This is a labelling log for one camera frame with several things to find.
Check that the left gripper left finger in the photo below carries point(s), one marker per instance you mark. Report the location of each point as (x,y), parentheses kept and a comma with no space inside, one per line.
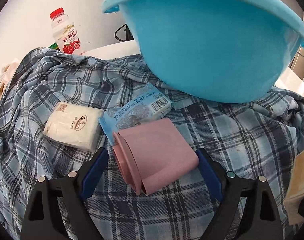
(43,219)

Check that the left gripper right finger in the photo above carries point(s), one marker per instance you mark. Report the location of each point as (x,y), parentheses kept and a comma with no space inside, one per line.
(260,219)

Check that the beige cosmetic box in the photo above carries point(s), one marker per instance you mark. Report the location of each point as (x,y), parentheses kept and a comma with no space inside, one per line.
(295,191)

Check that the pink plastic cup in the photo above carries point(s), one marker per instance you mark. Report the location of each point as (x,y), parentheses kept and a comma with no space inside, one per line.
(152,155)

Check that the blue plaid shirt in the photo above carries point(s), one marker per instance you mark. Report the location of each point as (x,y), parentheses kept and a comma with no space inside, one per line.
(252,139)

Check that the white tissue pack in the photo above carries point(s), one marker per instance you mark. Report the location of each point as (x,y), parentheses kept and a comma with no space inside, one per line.
(74,125)

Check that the blue tissue pack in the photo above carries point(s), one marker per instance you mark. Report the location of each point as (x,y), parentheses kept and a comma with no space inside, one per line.
(150,105)

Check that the beige cloth bag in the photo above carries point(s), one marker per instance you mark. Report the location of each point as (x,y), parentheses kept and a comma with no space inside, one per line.
(6,74)

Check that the yellow green bag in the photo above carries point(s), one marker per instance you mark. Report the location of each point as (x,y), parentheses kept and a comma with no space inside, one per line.
(54,46)

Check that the red cap milk bottle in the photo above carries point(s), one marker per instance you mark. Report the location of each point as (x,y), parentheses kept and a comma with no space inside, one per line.
(65,33)

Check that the blue plastic basin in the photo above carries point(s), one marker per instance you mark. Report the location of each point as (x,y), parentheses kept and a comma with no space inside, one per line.
(229,51)

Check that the black electric bicycle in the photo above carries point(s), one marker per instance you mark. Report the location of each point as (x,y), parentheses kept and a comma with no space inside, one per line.
(123,34)

